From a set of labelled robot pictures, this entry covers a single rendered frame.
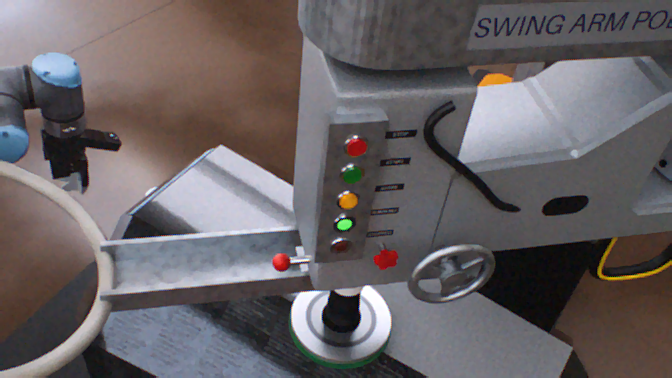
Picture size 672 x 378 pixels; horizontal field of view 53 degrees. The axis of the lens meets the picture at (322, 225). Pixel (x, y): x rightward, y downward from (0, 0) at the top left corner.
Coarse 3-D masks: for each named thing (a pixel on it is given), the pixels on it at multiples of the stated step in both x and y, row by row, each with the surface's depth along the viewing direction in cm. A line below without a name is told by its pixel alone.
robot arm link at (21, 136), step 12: (0, 96) 130; (12, 96) 132; (0, 108) 126; (12, 108) 129; (0, 120) 125; (12, 120) 127; (24, 120) 131; (0, 132) 123; (12, 132) 124; (24, 132) 128; (0, 144) 125; (12, 144) 126; (24, 144) 127; (0, 156) 127; (12, 156) 128
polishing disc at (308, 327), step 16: (368, 288) 149; (304, 304) 145; (320, 304) 145; (368, 304) 146; (384, 304) 147; (304, 320) 142; (320, 320) 142; (368, 320) 143; (384, 320) 144; (304, 336) 139; (320, 336) 140; (336, 336) 140; (352, 336) 140; (368, 336) 141; (384, 336) 141; (320, 352) 137; (336, 352) 137; (352, 352) 138; (368, 352) 138
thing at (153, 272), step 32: (128, 256) 123; (160, 256) 125; (192, 256) 126; (224, 256) 127; (256, 256) 128; (288, 256) 129; (128, 288) 114; (160, 288) 115; (192, 288) 116; (224, 288) 118; (256, 288) 120; (288, 288) 122
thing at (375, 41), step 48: (336, 0) 80; (384, 0) 78; (432, 0) 78; (480, 0) 80; (528, 0) 81; (576, 0) 83; (624, 0) 84; (336, 48) 84; (384, 48) 82; (432, 48) 83; (480, 48) 85; (528, 48) 86; (576, 48) 88; (624, 48) 90
